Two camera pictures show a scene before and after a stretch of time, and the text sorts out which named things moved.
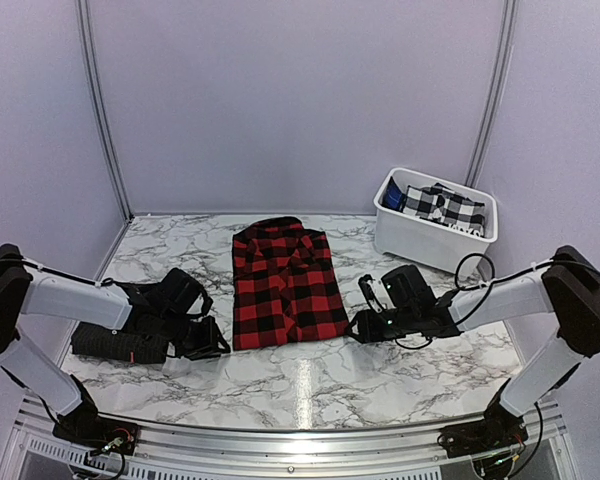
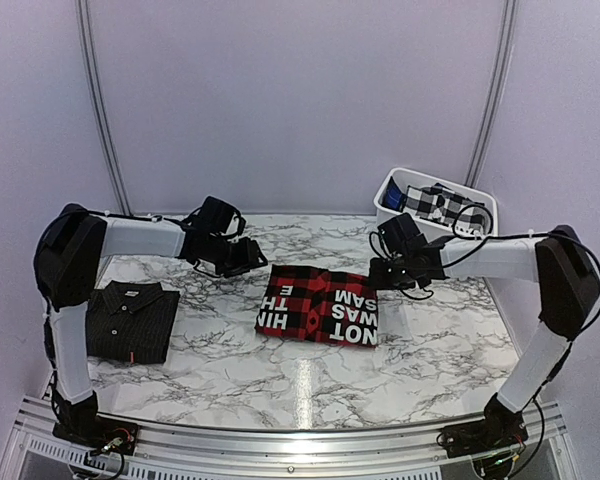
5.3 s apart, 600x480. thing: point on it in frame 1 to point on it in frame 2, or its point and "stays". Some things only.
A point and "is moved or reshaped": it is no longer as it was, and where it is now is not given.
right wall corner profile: (510, 11) stays
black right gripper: (367, 329) to (376, 281)
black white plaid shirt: (446, 205) stays
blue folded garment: (394, 198) stays
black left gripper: (208, 347) to (248, 259)
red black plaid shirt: (284, 284) is moved or reshaped
